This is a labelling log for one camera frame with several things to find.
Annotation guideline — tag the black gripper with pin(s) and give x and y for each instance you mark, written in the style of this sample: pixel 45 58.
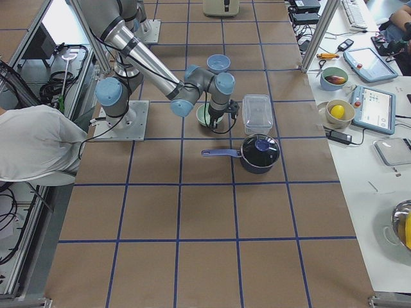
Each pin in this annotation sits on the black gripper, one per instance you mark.
pixel 214 115

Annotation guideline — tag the green bowl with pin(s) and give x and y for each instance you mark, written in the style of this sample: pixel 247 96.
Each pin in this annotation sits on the green bowl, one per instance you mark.
pixel 202 115

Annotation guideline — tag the blue bowl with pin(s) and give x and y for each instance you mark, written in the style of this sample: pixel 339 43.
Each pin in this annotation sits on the blue bowl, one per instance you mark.
pixel 218 63

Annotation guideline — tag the teal bowl with eggplant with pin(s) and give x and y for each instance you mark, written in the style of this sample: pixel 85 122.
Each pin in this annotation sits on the teal bowl with eggplant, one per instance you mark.
pixel 333 78

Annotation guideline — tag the beige bowl with lemon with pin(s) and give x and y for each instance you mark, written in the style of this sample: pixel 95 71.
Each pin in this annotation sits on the beige bowl with lemon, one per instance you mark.
pixel 339 112

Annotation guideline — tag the steel bowl with banana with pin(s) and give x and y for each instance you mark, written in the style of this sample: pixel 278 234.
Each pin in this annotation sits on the steel bowl with banana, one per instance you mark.
pixel 401 223

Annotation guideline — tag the clear plastic container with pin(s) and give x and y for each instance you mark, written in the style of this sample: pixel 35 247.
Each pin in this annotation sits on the clear plastic container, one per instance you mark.
pixel 257 114

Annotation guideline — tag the blue saucepan with glass lid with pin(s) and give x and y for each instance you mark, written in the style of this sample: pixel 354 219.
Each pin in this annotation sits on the blue saucepan with glass lid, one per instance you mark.
pixel 257 153

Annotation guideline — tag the scissors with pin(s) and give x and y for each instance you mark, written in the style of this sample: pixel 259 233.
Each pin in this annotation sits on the scissors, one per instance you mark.
pixel 322 63

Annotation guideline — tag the black power adapter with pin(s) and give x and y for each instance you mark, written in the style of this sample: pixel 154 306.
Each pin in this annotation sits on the black power adapter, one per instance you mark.
pixel 339 137

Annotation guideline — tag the black remote control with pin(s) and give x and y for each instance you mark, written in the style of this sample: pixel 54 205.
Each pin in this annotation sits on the black remote control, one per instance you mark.
pixel 346 44

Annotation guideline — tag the far teach pendant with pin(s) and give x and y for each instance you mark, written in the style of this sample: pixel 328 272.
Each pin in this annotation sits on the far teach pendant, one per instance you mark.
pixel 368 65

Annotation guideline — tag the teach pendant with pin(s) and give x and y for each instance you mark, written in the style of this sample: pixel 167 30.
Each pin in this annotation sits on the teach pendant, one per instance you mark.
pixel 368 65
pixel 374 109

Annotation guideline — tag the near teach pendant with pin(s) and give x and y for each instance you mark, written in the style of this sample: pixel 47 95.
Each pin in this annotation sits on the near teach pendant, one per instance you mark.
pixel 374 109

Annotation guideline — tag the white keyboard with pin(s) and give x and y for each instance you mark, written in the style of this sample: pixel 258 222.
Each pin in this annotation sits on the white keyboard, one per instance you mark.
pixel 353 15

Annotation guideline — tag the person in white shirt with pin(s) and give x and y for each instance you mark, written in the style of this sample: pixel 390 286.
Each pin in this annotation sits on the person in white shirt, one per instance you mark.
pixel 37 140

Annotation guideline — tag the grey kitchen scale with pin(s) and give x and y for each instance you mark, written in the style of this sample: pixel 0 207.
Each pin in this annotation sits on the grey kitchen scale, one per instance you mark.
pixel 393 152

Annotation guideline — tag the orange handled tool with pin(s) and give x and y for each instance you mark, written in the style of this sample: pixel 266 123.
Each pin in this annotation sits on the orange handled tool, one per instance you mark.
pixel 327 56

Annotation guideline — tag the green handled tool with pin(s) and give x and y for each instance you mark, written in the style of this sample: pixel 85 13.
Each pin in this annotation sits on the green handled tool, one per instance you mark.
pixel 67 58

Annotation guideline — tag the aluminium frame post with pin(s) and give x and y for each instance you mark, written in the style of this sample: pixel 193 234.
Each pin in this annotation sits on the aluminium frame post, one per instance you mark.
pixel 324 21

